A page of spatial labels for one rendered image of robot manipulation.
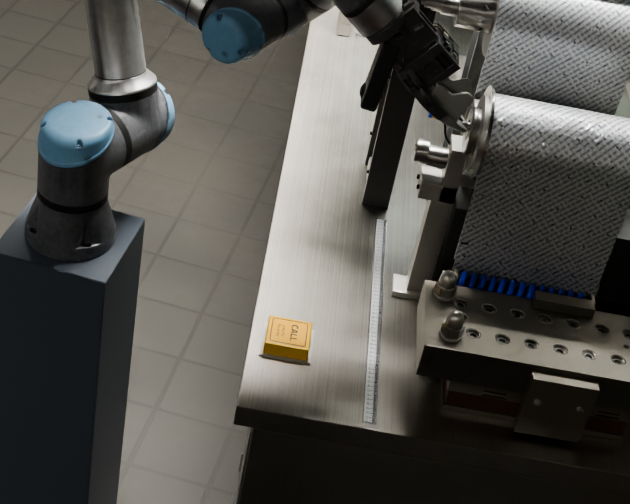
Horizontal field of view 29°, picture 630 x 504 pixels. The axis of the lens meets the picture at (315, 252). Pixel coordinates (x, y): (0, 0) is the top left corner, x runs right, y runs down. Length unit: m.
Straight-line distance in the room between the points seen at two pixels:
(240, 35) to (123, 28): 0.39
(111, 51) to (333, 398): 0.66
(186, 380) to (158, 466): 0.31
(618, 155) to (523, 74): 0.26
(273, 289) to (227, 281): 1.46
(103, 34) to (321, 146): 0.61
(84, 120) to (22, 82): 2.36
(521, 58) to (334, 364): 0.58
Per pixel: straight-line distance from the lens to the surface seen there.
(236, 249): 3.59
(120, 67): 2.00
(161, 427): 3.01
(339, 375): 1.88
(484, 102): 1.84
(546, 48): 2.00
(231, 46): 1.64
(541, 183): 1.84
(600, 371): 1.83
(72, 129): 1.93
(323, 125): 2.48
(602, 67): 2.03
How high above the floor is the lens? 2.15
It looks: 36 degrees down
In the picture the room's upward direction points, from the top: 12 degrees clockwise
